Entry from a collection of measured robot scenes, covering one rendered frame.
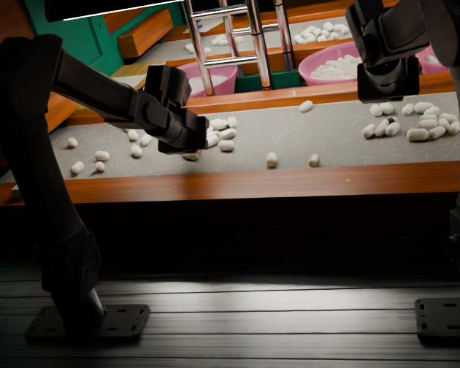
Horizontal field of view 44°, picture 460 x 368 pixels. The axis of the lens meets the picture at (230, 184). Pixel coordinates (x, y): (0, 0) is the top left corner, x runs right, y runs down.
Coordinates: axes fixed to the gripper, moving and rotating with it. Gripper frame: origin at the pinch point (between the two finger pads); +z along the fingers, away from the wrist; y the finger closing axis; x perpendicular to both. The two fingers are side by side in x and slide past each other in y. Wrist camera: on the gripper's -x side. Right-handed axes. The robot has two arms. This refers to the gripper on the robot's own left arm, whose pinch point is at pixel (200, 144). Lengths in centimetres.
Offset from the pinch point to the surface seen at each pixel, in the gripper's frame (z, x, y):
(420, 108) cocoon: 7.7, -5.7, -43.8
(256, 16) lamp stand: 8.2, -30.4, -9.7
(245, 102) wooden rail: 14.8, -12.8, -4.8
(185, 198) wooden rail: -16.9, 13.8, -4.7
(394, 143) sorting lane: 0.1, 2.7, -39.1
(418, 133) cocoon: -1.1, 1.3, -43.3
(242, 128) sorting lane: 9.2, -5.1, -6.2
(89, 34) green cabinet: 25, -41, 47
